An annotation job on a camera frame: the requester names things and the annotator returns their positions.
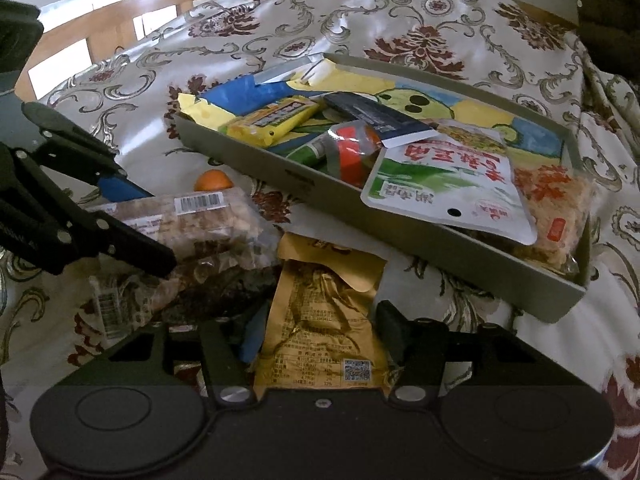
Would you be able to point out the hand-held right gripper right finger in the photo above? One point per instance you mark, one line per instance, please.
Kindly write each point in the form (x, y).
(392, 331)

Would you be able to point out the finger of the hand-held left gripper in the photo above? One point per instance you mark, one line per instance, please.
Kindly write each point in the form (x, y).
(140, 247)
(120, 187)

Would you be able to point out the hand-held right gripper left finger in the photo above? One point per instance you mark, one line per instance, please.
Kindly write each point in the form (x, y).
(252, 336)

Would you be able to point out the gold foil snack pouch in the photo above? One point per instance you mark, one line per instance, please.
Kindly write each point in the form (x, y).
(320, 320)

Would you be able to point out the clear nut brittle packet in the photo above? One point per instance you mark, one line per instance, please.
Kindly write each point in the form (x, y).
(210, 230)

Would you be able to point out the white green bean snack pouch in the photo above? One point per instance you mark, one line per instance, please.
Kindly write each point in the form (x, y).
(440, 195)

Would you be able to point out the grey rectangular tray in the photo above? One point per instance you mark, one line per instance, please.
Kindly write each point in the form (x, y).
(280, 170)

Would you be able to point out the yellow snack packet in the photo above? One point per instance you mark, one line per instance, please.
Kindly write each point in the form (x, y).
(270, 120)

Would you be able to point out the dark blue stick packet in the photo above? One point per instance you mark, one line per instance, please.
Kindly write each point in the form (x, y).
(380, 115)

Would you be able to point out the dark snack packet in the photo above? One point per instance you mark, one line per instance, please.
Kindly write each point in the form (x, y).
(225, 290)

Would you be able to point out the clear barcode snack packet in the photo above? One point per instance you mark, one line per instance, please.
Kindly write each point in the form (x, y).
(115, 305)

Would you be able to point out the orange fruit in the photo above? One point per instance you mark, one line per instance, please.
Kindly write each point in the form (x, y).
(212, 181)

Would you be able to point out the cartoon print tray liner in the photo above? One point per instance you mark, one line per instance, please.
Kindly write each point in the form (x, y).
(235, 92)

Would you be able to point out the clear orange snack packet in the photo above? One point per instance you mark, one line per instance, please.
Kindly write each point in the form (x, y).
(350, 152)

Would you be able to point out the clear rice cracker packet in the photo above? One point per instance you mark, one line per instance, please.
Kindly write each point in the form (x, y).
(555, 220)

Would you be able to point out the floral printed blanket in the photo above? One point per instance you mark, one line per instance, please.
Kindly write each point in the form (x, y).
(400, 5)

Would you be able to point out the dark cloth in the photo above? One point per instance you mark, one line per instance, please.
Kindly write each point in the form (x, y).
(610, 10)

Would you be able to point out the wooden bed frame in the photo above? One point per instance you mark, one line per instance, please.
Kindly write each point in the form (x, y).
(65, 30)

